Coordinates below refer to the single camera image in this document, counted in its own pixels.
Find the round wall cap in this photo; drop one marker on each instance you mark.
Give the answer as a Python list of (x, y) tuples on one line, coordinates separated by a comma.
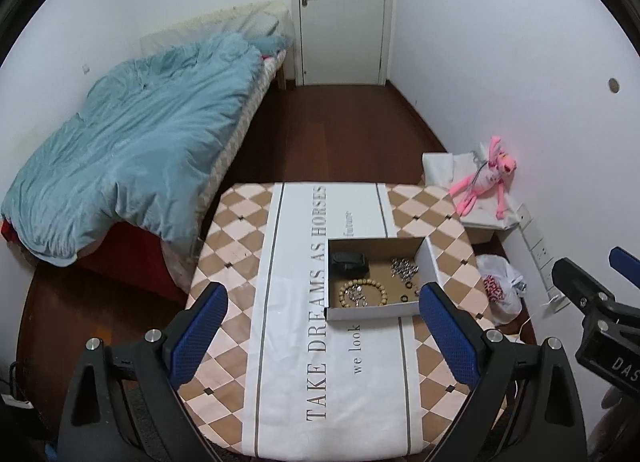
[(613, 84)]

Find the checked brown tablecloth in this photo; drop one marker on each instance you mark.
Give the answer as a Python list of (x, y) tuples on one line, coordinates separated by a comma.
[(300, 392)]

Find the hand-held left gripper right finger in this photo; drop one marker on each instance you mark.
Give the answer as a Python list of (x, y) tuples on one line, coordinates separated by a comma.
[(450, 337)]

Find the white wall socket strip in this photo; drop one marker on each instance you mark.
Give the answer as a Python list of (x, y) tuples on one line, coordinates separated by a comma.
[(542, 252)]

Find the white charger plug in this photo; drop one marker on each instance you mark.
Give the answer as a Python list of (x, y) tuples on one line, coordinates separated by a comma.
[(554, 304)]

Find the white door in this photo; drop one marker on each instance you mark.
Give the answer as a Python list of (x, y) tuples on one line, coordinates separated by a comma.
[(340, 17)]

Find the light blue blanket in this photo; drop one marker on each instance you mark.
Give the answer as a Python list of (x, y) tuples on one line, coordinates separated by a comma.
[(140, 152)]

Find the white cloth bag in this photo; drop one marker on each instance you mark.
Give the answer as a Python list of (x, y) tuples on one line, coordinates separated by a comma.
[(440, 167)]

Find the bed with patterned mattress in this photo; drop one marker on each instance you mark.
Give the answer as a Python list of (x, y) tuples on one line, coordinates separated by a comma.
[(235, 142)]

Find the white plastic bag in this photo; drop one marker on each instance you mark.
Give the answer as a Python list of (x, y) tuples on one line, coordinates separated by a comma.
[(505, 302)]

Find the cream pillow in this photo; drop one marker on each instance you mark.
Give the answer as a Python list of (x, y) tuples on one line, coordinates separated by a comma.
[(250, 17)]

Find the pink plush toy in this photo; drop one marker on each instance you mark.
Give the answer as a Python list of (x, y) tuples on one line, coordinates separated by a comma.
[(482, 182)]

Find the white cardboard box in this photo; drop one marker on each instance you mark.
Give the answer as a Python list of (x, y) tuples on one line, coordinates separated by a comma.
[(370, 312)]

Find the black small case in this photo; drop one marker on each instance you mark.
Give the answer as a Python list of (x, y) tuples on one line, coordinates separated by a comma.
[(350, 262)]

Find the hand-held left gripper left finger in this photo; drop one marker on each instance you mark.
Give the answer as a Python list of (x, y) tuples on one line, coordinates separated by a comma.
[(195, 337)]

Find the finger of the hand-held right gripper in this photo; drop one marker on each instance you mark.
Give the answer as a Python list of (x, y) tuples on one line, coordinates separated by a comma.
[(575, 282), (627, 264)]

